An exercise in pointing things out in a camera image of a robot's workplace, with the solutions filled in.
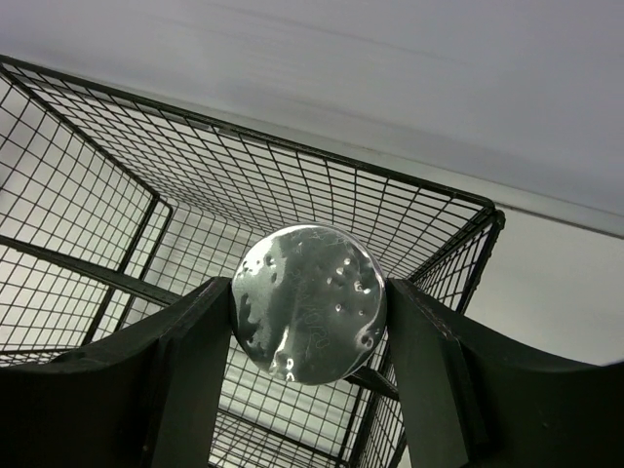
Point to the black wire mesh rack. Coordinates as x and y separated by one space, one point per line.
173 198

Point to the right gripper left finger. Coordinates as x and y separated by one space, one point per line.
145 396

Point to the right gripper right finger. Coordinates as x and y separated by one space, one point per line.
473 397

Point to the silver-lid white bottle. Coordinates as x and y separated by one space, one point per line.
310 304

